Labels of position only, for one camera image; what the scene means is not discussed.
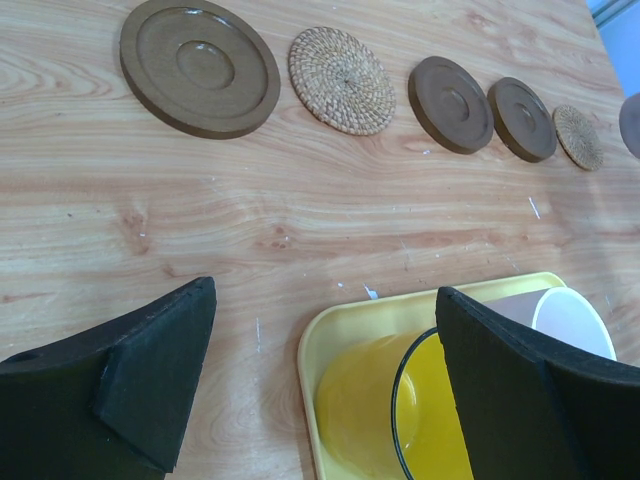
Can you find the pink mug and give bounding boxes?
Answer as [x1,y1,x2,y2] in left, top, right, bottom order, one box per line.
[484,287,617,361]

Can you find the purple transparent cup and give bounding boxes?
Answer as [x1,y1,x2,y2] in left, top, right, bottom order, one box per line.
[619,93,640,159]

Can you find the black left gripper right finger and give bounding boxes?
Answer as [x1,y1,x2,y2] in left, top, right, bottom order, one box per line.
[435,287,639,479]

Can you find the light woven rattan coaster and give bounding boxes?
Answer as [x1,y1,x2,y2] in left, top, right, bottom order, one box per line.
[288,26,396,136]

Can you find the dark brown coaster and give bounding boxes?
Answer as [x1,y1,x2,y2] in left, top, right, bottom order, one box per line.
[487,77,557,163]
[408,56,494,154]
[119,1,281,140]

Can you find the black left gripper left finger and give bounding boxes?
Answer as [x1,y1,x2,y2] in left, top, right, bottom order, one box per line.
[1,277,217,479]

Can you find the yellow plastic tray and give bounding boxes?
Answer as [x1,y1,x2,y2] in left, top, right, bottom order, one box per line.
[297,271,569,480]

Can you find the yellow transparent cup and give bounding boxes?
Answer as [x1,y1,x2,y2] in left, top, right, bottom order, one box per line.
[315,328,473,479]

